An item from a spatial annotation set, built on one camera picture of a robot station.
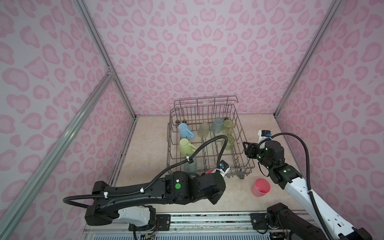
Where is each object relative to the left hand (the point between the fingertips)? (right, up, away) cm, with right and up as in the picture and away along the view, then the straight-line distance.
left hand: (223, 185), depth 60 cm
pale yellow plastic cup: (-6, +22, +40) cm, 46 cm away
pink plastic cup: (+25, -10, +23) cm, 36 cm away
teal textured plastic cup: (-14, +1, +22) cm, 26 cm away
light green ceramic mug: (-17, +11, +29) cm, 35 cm away
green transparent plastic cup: (+10, +24, +38) cm, 46 cm away
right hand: (+15, +16, +17) cm, 28 cm away
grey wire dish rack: (-13, +35, +47) cm, 60 cm away
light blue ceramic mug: (-19, +20, +35) cm, 44 cm away
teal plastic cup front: (+2, +25, +36) cm, 44 cm away
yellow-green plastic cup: (+10, +14, +33) cm, 37 cm away
